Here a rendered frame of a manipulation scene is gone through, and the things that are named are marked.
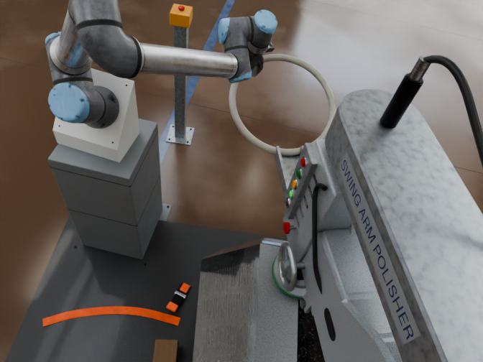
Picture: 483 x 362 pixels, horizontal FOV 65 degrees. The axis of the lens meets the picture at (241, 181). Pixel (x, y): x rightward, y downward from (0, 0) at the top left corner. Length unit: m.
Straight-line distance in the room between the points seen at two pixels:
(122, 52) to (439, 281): 0.89
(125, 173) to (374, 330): 1.32
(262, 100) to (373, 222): 2.91
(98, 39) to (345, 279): 0.87
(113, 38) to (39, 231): 1.90
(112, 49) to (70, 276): 1.74
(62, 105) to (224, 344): 1.11
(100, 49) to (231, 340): 1.11
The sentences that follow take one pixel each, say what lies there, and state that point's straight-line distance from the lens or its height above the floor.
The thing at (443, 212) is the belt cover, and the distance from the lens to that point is 0.84.
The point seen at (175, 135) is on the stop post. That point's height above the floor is 0.03.
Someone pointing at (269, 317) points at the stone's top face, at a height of 0.85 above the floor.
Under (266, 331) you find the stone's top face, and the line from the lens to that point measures 1.52.
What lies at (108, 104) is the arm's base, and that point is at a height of 1.12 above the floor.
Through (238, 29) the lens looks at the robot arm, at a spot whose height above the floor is 1.54.
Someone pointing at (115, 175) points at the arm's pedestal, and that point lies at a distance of 1.85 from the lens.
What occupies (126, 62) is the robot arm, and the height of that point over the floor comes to 1.65.
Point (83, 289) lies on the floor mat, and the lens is 2.51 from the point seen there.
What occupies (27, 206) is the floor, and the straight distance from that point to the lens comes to 2.93.
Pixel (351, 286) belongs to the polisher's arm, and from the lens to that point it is 1.02.
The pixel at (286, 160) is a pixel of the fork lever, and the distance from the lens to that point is 1.62.
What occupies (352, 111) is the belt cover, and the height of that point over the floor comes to 1.72.
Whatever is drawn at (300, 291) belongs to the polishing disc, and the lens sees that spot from 1.55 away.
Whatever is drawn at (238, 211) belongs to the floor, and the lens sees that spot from 2.75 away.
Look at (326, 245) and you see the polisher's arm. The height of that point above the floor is 1.40.
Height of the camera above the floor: 2.28
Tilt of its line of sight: 51 degrees down
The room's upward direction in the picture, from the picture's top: 12 degrees clockwise
